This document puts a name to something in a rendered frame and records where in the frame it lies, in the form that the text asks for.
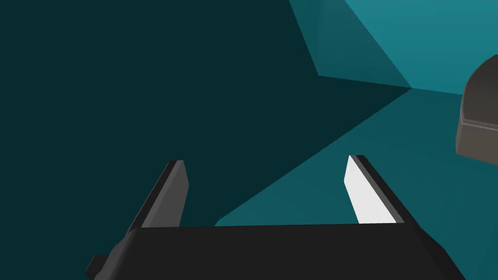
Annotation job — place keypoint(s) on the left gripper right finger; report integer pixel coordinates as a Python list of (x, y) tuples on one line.
[(369, 198)]

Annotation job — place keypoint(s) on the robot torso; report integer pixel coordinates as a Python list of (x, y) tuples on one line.
[(480, 116)]

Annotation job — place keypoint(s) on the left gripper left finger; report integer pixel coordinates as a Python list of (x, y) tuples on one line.
[(167, 200)]

